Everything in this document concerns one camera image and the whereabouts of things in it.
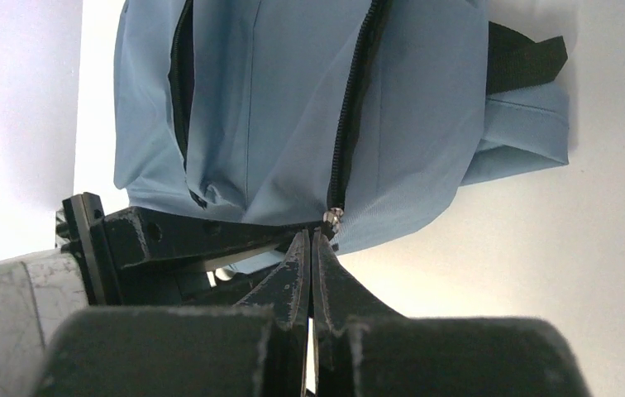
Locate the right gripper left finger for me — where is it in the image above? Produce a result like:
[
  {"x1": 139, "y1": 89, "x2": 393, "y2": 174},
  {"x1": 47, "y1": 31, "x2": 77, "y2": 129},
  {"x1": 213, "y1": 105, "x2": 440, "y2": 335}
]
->
[{"x1": 31, "y1": 231, "x2": 310, "y2": 396}]

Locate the blue-grey backpack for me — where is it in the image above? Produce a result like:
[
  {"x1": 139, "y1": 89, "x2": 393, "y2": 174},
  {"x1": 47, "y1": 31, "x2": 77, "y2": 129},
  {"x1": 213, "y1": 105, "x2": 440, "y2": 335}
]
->
[{"x1": 114, "y1": 1, "x2": 569, "y2": 254}]

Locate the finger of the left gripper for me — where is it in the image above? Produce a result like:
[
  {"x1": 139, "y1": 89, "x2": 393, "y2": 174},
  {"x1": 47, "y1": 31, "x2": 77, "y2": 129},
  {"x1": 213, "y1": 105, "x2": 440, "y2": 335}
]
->
[
  {"x1": 55, "y1": 193, "x2": 323, "y2": 269},
  {"x1": 121, "y1": 261, "x2": 281, "y2": 306}
]

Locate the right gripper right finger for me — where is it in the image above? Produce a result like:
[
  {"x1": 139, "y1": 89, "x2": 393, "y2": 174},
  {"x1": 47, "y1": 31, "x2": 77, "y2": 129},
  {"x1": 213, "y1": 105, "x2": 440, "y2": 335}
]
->
[{"x1": 311, "y1": 232, "x2": 589, "y2": 396}]

